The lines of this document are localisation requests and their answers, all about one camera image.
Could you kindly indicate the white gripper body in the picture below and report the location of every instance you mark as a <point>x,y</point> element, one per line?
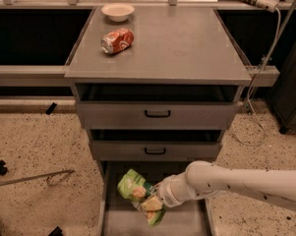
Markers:
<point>167,190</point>

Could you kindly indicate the metal rod on floor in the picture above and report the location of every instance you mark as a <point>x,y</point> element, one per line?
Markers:
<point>46,175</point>

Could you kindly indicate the orange soda can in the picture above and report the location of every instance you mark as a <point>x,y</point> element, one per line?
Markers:
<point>117,41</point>

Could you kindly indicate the bottom drawer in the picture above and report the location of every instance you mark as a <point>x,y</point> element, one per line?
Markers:
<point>118,217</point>

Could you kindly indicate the top drawer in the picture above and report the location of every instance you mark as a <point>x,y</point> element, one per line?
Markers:
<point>151,107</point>

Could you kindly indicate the middle drawer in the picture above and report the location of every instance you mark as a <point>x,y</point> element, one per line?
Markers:
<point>155,145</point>

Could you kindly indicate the grey drawer cabinet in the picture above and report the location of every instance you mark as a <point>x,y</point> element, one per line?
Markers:
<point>172,46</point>

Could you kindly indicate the black middle drawer handle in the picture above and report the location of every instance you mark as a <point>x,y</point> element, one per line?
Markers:
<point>155,151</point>

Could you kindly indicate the white bowl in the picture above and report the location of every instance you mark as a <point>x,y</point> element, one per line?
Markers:
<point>118,12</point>

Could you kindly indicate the drawer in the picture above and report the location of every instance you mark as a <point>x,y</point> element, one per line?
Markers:
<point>155,145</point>
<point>151,107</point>
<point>118,217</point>

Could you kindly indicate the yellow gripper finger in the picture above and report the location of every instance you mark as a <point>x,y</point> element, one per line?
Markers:
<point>152,204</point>

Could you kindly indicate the green rice chip bag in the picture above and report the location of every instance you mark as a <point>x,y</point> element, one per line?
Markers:
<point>136,189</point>

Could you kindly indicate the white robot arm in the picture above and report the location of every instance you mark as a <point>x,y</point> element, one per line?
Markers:
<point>202,179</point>

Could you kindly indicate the black top drawer handle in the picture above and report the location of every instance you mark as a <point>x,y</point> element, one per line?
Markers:
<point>158,114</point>

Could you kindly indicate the black drawer handle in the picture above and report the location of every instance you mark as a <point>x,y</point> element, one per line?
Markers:
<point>155,151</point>
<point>158,114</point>

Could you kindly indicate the dark cabinet at right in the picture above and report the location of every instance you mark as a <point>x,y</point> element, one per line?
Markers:
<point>282,97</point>

